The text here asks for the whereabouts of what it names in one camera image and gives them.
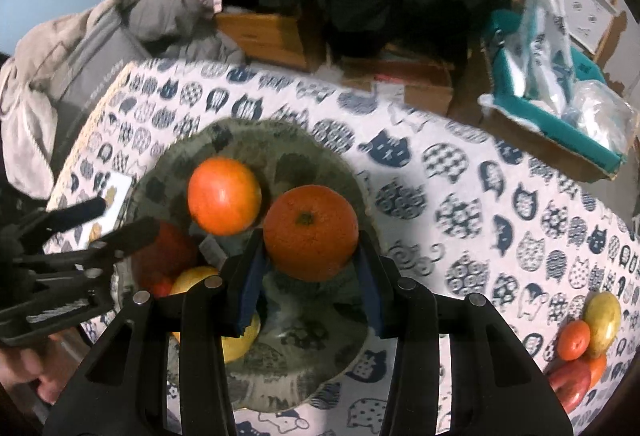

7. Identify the brown cardboard box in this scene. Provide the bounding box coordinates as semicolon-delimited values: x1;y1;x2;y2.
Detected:
450;106;626;182

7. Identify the teal plastic basket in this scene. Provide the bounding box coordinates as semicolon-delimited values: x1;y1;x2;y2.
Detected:
482;9;626;172

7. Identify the small orange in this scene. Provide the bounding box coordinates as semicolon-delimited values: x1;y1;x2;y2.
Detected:
557;320;592;361
582;351;608;387

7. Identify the white patterned box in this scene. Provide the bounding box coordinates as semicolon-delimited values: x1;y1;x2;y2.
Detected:
565;0;616;52

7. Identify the red apple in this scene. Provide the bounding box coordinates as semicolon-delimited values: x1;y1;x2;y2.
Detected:
547;358;593;414
131;221;201;299

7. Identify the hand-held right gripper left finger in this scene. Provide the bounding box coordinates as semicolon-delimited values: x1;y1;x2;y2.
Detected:
42;229;271;436

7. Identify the person's left hand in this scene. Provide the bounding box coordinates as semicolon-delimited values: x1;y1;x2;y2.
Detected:
0;346;66;407

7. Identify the yellow-green pear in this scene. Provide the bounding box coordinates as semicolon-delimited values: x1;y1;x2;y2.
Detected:
170;266;262;363

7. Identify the beige clothing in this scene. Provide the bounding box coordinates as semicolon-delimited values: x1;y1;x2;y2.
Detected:
0;0;146;187

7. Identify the grey fabric bag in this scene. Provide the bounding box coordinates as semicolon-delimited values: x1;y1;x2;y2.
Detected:
50;6;151;167

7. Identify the grey clothing pile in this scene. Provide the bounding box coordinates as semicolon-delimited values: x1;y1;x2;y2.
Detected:
125;0;246;64

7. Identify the green glass plate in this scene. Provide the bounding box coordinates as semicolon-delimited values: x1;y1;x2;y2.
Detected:
112;119;373;412

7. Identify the cardboard box red label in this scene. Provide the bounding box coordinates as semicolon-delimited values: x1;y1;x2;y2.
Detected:
340;44;453;117

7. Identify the yellow-green mango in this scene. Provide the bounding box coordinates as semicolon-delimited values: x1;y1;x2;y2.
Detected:
582;292;622;359

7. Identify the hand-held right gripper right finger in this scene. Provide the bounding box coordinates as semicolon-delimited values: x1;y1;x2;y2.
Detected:
352;231;573;436

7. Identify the clear plastic bag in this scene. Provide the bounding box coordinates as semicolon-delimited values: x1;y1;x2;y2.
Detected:
562;81;636;152

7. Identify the large orange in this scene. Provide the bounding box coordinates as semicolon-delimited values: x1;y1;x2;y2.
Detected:
187;157;263;236
263;185;360;282

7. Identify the cat print tablecloth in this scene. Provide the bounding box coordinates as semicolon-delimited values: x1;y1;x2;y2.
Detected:
45;59;640;436

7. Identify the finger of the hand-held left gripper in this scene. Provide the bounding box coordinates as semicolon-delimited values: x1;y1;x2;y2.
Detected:
30;196;107;242
20;217;161;277

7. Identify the white rice bag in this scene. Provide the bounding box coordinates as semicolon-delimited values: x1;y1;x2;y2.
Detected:
510;0;576;102

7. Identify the white card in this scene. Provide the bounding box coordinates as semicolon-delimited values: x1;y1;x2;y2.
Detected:
87;173;133;242

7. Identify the wooden drawer box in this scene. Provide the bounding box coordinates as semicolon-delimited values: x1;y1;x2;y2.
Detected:
215;11;311;72

